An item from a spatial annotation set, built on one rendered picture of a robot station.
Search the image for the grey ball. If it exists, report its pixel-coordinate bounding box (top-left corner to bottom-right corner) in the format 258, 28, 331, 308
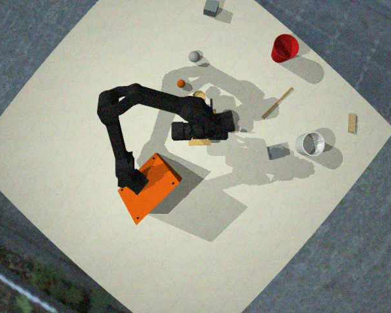
188, 52, 200, 62

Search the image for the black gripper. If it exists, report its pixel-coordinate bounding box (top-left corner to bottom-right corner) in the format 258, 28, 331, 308
171, 121, 228, 141

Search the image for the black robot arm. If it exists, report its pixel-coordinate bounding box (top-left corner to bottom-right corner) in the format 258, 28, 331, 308
97, 83, 235, 195

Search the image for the white mug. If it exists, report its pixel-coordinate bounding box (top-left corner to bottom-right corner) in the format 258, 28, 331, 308
295, 131, 325, 157

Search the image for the red plastic cup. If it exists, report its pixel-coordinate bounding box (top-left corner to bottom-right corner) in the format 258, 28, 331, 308
271, 34, 299, 63

